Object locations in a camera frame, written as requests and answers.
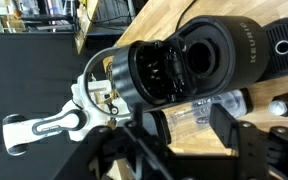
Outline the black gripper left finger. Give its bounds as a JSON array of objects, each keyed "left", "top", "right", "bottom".
[{"left": 53, "top": 103, "right": 175, "bottom": 180}]

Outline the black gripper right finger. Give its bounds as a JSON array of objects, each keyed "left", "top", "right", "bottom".
[{"left": 208, "top": 103, "right": 288, "bottom": 180}]

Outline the black Keurig coffee machine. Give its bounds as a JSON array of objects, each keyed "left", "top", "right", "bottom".
[{"left": 83, "top": 14, "right": 288, "bottom": 118}]

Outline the clear water tank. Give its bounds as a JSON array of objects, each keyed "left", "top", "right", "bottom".
[{"left": 163, "top": 88, "right": 254, "bottom": 143}]

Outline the wooden side table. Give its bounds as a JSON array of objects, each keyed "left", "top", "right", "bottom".
[{"left": 73, "top": 0, "right": 102, "bottom": 56}]

